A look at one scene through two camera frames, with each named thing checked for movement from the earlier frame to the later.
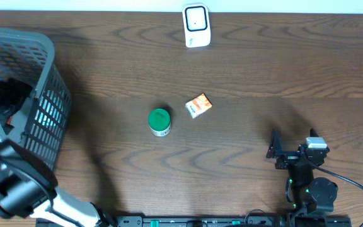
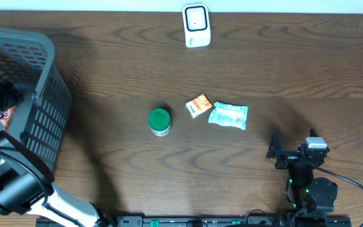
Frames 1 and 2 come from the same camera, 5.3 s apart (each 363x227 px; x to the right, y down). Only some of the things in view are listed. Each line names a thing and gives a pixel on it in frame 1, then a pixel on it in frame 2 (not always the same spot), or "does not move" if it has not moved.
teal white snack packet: x=50 y=108 to x=230 y=115
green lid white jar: x=159 y=122 does not move
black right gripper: x=275 y=151 does not move
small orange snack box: x=198 y=105 does not move
